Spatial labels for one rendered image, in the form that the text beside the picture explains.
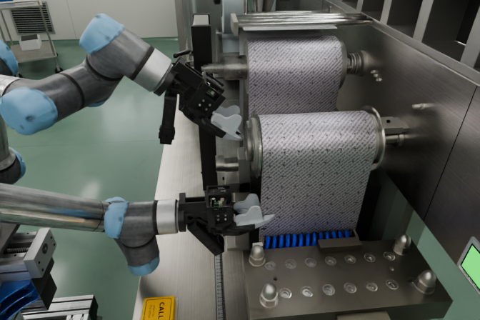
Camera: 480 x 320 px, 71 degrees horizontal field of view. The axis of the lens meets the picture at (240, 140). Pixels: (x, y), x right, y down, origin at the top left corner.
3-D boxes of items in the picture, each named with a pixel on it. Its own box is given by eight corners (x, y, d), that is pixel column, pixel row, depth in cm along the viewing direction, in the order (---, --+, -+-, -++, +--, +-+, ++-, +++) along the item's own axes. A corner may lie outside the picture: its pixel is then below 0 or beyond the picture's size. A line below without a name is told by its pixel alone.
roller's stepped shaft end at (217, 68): (201, 72, 91) (201, 61, 90) (223, 71, 92) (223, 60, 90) (201, 76, 89) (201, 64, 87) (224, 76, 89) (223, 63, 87)
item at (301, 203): (258, 237, 81) (261, 176, 71) (353, 231, 82) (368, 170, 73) (258, 239, 80) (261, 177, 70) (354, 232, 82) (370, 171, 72)
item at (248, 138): (246, 168, 74) (243, 141, 78) (255, 168, 74) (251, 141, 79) (248, 148, 68) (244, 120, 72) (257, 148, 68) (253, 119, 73)
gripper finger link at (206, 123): (226, 136, 68) (191, 112, 65) (221, 141, 69) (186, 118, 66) (226, 126, 72) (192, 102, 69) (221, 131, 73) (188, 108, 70)
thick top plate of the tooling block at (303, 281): (241, 267, 79) (242, 250, 76) (404, 254, 82) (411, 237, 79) (250, 336, 66) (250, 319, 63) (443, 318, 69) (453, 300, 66)
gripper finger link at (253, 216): (278, 208, 71) (234, 211, 71) (276, 228, 74) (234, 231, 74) (276, 198, 74) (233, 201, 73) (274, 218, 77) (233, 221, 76)
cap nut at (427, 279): (411, 279, 70) (416, 265, 67) (427, 278, 70) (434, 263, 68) (420, 295, 67) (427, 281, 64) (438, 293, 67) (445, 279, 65)
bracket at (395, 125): (371, 123, 76) (373, 115, 75) (396, 122, 77) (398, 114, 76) (381, 134, 72) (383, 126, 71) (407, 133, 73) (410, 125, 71)
